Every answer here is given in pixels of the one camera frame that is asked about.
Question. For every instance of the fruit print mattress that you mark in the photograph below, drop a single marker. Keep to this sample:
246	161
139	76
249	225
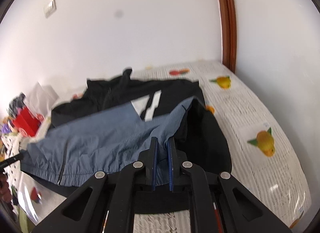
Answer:
250	113

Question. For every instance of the purple plush thing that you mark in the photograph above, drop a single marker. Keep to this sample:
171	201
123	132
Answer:
4	128

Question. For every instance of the white plastic bag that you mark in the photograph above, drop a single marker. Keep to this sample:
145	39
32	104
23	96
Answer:
42	96

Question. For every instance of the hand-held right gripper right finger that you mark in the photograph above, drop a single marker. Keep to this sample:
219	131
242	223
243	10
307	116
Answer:
171	165

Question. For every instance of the brown wooden door frame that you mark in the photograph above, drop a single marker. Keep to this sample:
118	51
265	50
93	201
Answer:
227	22

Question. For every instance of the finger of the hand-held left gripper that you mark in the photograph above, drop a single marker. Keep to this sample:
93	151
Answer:
12	160

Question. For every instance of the red paper bag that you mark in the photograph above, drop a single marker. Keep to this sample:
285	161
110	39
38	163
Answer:
26	123

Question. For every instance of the white wall switch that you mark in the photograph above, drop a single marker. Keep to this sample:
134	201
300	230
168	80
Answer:
50	7

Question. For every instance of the green bed sheet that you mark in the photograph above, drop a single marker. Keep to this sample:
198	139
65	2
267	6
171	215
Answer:
25	220

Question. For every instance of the person's left hand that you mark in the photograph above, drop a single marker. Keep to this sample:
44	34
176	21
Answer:
4	188

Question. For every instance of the grey plaid cloth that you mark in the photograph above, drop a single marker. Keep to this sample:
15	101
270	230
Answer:
16	103

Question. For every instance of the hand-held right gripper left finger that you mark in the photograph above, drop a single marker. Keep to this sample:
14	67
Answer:
154	165

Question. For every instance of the white flower print quilt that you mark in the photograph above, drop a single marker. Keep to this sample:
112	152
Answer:
13	176

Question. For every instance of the black white blue jacket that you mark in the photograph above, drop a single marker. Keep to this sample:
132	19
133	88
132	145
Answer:
100	135

